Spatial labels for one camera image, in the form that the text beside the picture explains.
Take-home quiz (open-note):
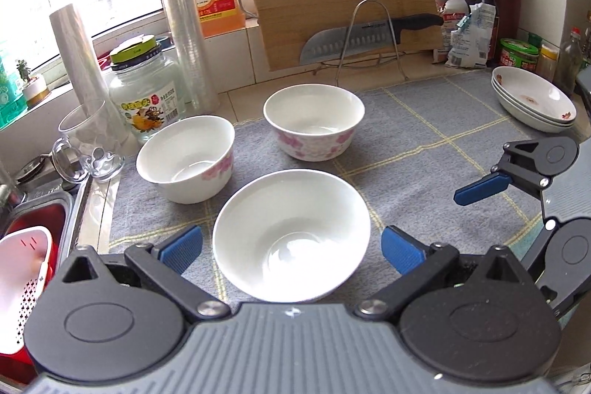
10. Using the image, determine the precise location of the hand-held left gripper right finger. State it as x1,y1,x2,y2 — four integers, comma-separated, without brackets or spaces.
355,225,532,322

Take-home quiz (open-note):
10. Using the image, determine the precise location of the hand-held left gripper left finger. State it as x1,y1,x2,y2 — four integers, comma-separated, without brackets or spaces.
62,224,232,322

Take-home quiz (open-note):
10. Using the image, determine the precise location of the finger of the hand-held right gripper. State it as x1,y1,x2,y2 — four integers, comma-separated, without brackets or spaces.
455,139,553,206
524,217,579,322

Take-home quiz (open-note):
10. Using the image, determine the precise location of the white bowl with pink flowers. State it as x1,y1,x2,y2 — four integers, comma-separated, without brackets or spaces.
263,84,366,162
136,116,236,205
212,171,371,303

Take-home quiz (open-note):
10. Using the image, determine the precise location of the white plate with fruit print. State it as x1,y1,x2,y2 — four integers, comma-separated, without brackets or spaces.
492,82,577,128
495,92,575,134

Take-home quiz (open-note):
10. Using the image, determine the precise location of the white fruit-print plate with brown stain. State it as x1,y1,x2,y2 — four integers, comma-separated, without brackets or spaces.
491,66,578,123

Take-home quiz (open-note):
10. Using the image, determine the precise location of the grey checked cloth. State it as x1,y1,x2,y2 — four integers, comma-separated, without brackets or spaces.
108,68,587,307

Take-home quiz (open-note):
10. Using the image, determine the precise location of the stainless steel sink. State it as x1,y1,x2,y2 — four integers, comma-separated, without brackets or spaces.
0,154,93,381

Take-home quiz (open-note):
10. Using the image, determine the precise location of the green-lidded sauce jar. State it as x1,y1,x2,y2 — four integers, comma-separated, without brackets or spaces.
499,38,540,74

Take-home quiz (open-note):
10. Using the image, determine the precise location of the yellow-lidded spice jar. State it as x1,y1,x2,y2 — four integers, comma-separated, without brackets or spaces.
538,44,559,83

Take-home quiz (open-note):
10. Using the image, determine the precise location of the clear bottle with red cap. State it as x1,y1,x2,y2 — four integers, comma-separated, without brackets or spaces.
554,28,583,97

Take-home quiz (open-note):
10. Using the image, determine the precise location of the white and blue packet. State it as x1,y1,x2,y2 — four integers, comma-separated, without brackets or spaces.
445,3,498,69

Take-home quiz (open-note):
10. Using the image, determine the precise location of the glass jar with green lid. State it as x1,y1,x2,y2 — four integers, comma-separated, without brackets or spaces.
108,35,188,145

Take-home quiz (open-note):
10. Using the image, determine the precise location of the clear glass mug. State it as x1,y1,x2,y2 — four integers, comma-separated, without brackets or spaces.
51,99,125,185

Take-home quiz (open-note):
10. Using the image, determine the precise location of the red and white colander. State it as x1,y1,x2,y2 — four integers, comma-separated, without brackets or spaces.
0,199,70,381

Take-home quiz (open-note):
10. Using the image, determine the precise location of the red and white packet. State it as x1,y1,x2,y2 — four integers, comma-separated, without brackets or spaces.
431,13,455,63

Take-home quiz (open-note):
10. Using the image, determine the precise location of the white plastic colander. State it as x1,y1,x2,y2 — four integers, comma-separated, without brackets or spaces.
0,225,52,355

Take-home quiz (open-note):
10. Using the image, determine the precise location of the dark red knife block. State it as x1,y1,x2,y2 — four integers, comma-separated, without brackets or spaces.
492,0,525,53

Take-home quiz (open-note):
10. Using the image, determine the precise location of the narrow clear cup sleeve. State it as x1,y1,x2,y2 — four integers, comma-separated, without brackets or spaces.
50,4,130,145

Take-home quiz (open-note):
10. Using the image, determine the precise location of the small potted plant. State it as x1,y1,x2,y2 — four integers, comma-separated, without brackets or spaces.
16,59,49,106

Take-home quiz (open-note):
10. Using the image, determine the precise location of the stack of clear plastic cups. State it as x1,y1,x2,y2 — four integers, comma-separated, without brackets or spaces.
151,0,221,113

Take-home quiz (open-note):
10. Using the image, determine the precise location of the green plastic bottle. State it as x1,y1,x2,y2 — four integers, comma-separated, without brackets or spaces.
0,48,28,128

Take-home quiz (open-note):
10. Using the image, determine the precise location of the black-handled kitchen knife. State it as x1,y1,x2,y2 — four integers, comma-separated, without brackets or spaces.
300,13,444,65

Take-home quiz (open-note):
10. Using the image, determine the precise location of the metal wire rack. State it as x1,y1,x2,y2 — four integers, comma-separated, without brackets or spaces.
323,0,409,88

